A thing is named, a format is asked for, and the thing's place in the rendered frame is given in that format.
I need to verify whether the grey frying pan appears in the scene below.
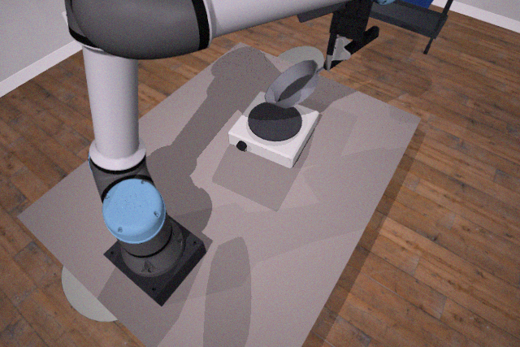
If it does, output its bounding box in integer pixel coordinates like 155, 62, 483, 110
264, 26, 379, 109

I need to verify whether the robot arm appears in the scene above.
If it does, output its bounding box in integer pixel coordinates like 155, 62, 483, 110
64, 0, 352, 277

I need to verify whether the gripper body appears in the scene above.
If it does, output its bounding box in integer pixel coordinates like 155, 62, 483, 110
329, 0, 373, 42

